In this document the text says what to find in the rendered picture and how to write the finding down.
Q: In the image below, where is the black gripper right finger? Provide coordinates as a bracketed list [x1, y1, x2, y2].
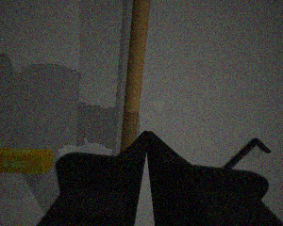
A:
[147, 131, 269, 226]

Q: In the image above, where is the tan wooden pole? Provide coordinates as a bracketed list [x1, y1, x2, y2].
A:
[120, 0, 151, 152]

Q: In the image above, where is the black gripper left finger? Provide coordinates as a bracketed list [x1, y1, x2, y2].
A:
[56, 131, 149, 226]

